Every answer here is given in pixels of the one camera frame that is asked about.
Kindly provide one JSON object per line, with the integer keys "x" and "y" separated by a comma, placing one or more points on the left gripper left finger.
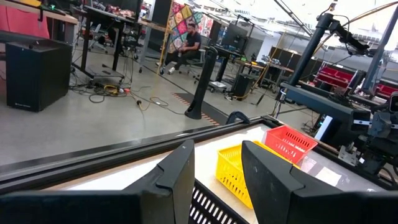
{"x": 168, "y": 180}

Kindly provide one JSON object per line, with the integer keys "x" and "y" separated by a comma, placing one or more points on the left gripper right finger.
{"x": 267, "y": 180}

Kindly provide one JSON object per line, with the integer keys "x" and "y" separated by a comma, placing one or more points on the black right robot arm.
{"x": 382, "y": 133}

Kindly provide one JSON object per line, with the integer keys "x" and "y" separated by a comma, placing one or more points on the yellow plastic basket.
{"x": 230, "y": 168}

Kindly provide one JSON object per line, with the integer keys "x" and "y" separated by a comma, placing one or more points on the orange plastic basket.
{"x": 289, "y": 143}

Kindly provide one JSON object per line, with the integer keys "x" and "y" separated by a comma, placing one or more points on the black plastic basket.
{"x": 211, "y": 205}

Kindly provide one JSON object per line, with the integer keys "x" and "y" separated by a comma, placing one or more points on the orange striped mat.
{"x": 211, "y": 112}

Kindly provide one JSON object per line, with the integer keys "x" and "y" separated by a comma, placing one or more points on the grey side desk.
{"x": 326, "y": 107}

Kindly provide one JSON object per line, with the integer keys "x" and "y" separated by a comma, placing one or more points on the black floor bin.
{"x": 244, "y": 85}

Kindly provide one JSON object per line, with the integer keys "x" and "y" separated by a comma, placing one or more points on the red storage bin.
{"x": 334, "y": 76}
{"x": 387, "y": 91}

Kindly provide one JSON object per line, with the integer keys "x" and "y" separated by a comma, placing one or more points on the black office chair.
{"x": 201, "y": 60}

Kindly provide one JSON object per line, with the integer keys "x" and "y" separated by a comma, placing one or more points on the person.
{"x": 192, "y": 40}

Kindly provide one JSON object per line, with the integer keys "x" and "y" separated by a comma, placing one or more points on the black computer monitor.
{"x": 233, "y": 34}

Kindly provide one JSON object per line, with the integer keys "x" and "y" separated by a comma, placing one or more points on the colourful patchwork quilt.
{"x": 180, "y": 18}

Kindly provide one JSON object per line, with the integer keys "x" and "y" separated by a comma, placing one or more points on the black cabinet box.
{"x": 37, "y": 74}

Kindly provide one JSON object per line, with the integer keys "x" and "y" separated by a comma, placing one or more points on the grey metal pole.
{"x": 377, "y": 53}

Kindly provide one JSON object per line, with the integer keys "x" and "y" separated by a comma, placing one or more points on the black metal desk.
{"x": 102, "y": 15}

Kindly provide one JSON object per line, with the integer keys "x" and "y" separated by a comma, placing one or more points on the orange hanging cloth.
{"x": 21, "y": 25}

